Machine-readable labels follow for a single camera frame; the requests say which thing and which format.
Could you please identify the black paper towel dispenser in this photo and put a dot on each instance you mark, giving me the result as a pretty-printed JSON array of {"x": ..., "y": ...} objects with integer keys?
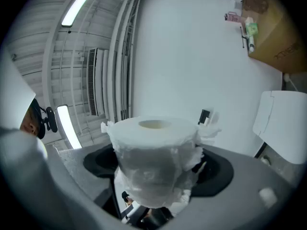
[{"x": 203, "y": 115}]

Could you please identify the green tissue pack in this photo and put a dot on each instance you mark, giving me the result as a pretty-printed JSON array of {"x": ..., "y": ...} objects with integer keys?
[{"x": 251, "y": 26}]

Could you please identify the thick white toilet paper roll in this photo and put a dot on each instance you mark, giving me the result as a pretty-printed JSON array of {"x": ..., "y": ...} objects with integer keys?
[{"x": 153, "y": 147}]

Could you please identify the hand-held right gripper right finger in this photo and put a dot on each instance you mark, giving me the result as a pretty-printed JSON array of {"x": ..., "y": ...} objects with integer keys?
[{"x": 244, "y": 188}]

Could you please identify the thin black bracket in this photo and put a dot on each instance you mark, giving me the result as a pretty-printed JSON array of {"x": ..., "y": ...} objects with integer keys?
[{"x": 243, "y": 37}]

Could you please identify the white air conditioner unit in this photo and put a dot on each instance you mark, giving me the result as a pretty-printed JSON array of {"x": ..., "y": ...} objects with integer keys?
[{"x": 97, "y": 80}]

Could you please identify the large cardboard box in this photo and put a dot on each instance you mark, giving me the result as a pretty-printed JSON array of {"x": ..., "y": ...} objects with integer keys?
[{"x": 268, "y": 37}]

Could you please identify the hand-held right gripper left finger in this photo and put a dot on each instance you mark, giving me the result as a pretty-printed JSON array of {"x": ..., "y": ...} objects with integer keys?
[{"x": 72, "y": 181}]

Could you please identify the long ceiling light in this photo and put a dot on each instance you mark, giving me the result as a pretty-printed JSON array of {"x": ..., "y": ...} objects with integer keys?
[
  {"x": 78, "y": 6},
  {"x": 68, "y": 126}
]

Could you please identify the person's face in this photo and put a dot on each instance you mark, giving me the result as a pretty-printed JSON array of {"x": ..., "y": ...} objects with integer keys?
[{"x": 30, "y": 123}]

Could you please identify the white tube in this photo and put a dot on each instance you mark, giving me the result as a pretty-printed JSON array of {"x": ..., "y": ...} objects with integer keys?
[{"x": 251, "y": 43}]

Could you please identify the black head-mounted camera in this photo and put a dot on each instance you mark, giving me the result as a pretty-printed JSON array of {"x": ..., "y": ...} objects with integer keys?
[{"x": 51, "y": 120}]

